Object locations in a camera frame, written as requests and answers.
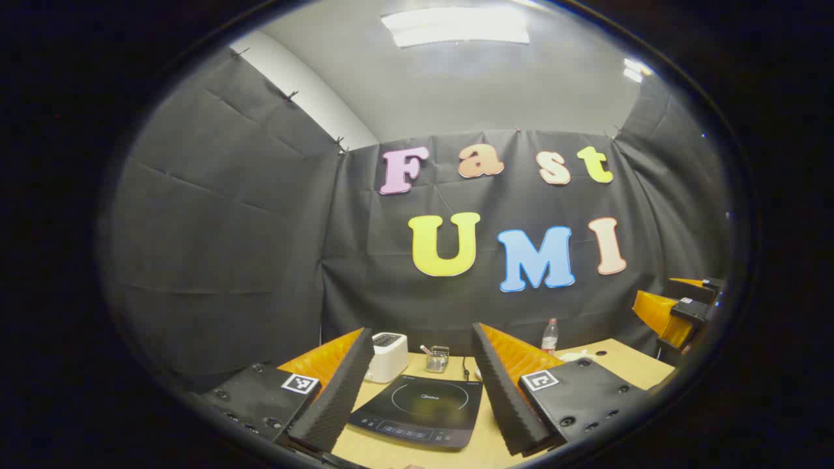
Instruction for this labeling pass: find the black induction cooktop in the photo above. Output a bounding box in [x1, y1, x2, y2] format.
[347, 375, 484, 450]

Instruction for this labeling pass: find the black backdrop cloth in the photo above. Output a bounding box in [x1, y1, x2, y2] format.
[104, 49, 734, 391]

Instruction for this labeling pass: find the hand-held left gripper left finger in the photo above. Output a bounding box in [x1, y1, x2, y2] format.
[202, 328, 375, 455]

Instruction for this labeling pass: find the white toaster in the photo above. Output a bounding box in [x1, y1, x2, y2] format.
[364, 332, 410, 384]

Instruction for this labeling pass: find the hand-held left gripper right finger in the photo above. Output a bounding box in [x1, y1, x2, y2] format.
[472, 322, 652, 457]

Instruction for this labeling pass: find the large ceiling light panel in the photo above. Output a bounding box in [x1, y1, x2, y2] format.
[381, 7, 530, 48]

